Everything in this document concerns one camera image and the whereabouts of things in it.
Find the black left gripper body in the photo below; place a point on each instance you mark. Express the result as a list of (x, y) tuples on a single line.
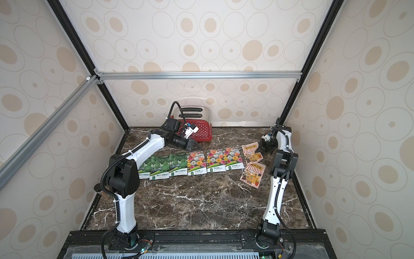
[(182, 142)]

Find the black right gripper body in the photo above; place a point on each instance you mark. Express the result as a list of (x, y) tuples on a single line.
[(262, 148)]

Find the orange striped seed packet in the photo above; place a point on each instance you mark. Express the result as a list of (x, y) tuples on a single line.
[(252, 174), (251, 153)]

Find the green seed packet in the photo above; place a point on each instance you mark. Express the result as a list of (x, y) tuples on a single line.
[(159, 168), (178, 164), (145, 169)]

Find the flower seed packet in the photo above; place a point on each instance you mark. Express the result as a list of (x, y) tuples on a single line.
[(233, 159), (196, 164), (215, 162)]

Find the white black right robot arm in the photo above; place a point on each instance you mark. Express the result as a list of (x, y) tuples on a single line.
[(281, 170)]

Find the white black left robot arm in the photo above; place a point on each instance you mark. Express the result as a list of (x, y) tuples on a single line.
[(121, 178)]

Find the red polka dot toaster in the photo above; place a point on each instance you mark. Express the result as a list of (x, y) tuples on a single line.
[(200, 116)]

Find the brown bottle black cap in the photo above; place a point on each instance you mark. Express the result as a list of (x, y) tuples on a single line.
[(98, 190)]

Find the horizontal aluminium rail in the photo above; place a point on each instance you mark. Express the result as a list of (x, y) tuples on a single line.
[(193, 76)]

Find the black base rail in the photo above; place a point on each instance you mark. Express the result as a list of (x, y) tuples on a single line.
[(212, 244)]

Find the left diagonal aluminium rail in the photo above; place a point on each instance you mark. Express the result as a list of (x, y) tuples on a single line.
[(20, 157)]

